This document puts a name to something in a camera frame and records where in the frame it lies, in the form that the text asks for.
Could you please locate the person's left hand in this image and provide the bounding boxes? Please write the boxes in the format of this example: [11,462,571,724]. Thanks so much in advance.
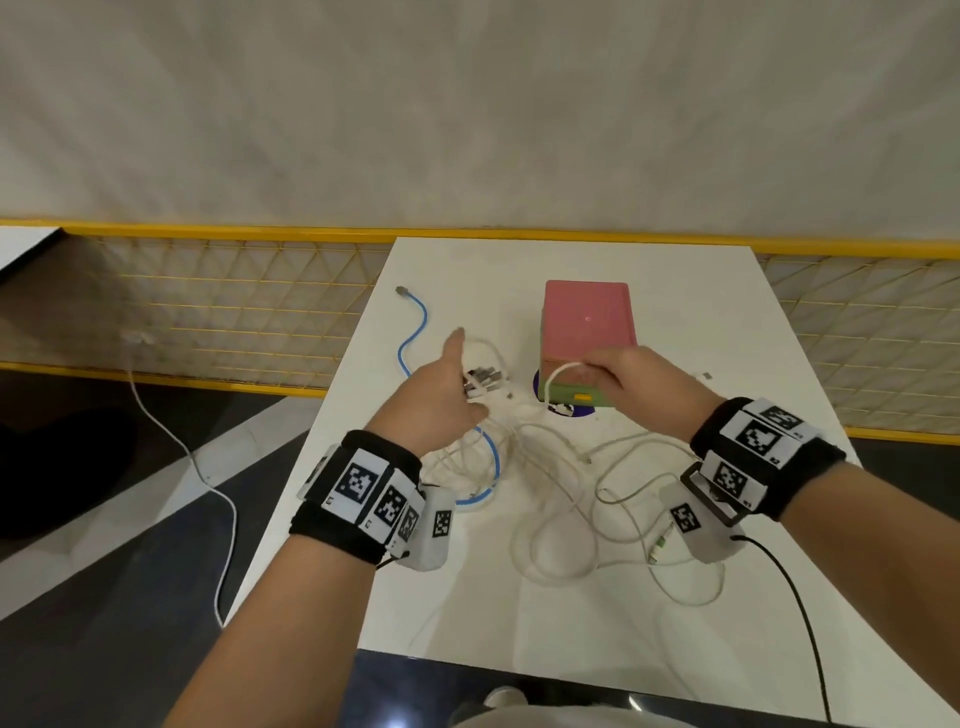
[365,327,490,458]

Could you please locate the person's right hand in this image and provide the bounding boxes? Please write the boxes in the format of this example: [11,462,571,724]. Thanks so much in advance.
[581,346,726,444]

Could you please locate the white cable with silver plugs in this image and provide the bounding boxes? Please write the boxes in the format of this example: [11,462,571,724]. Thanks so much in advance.
[461,365,515,402]

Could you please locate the white cable with loop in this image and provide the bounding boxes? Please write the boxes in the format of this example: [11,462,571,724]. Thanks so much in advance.
[543,361,594,410]

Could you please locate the pink box with green base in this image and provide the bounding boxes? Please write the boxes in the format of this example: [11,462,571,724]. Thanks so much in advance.
[538,279,640,410]

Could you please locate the person's right forearm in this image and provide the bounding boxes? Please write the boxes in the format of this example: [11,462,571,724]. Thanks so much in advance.
[778,459,960,695]

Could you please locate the person's left forearm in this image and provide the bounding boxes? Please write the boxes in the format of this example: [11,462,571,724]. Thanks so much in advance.
[161,534,393,728]

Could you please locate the black left wristband with markers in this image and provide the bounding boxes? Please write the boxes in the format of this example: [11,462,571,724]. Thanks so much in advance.
[288,429,426,567]

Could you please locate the black wristband with markers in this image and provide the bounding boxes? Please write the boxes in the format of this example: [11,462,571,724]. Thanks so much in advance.
[688,396,848,523]
[288,429,426,567]

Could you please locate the black right wristband with markers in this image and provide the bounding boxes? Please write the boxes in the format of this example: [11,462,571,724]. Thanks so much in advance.
[688,396,848,523]

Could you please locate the person's white clothing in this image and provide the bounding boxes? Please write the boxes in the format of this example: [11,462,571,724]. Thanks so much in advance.
[448,684,702,728]

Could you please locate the blue cable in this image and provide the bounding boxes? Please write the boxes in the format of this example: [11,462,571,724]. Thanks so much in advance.
[394,284,503,508]

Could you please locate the tangle of white cables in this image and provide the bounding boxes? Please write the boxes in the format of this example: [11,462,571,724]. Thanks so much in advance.
[407,336,730,655]

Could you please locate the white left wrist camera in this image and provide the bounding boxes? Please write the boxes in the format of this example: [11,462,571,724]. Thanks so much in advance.
[390,483,458,573]

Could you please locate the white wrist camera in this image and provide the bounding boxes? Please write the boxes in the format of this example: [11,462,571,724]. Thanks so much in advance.
[658,463,753,564]
[390,483,458,573]

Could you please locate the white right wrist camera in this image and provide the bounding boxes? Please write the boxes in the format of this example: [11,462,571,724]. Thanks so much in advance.
[658,463,753,564]

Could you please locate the yellow wire mesh fence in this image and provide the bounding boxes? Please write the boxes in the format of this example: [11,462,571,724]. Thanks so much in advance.
[0,218,960,445]

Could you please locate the long white floor cable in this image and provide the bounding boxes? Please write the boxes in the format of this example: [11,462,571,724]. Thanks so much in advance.
[122,328,240,629]

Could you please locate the thin black cable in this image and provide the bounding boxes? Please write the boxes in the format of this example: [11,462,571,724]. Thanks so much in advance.
[730,533,835,726]

